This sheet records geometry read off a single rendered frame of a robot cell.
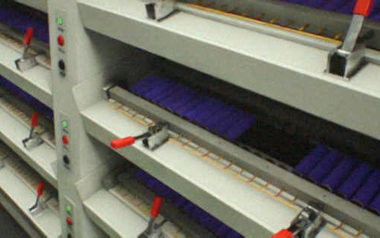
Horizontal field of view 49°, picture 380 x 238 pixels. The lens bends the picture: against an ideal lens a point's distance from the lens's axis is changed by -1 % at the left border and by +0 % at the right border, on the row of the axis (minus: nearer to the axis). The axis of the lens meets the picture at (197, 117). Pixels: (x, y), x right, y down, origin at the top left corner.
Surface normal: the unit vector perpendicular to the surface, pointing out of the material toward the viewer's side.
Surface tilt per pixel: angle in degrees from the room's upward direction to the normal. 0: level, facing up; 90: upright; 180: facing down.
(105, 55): 90
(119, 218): 17
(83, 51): 90
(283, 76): 107
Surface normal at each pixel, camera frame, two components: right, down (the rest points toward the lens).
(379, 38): -0.69, 0.49
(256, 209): -0.11, -0.80
